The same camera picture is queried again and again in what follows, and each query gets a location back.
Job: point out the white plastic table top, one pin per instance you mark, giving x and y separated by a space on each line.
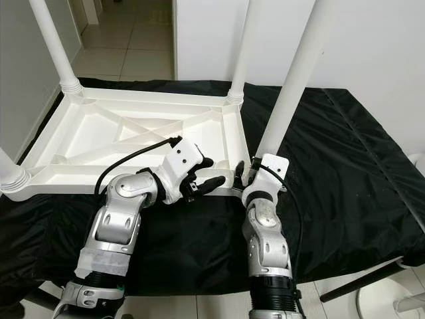
93 133

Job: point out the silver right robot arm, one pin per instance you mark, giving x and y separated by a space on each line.
265 246

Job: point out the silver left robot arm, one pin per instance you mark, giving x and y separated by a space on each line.
123 219

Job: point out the black cloth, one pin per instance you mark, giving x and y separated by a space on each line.
365 173

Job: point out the white round stand base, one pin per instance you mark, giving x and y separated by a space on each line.
382 306

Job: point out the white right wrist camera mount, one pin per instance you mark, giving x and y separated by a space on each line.
272 169

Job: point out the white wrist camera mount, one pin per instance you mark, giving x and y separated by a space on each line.
272 169
182 159

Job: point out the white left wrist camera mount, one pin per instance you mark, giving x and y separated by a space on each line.
182 159

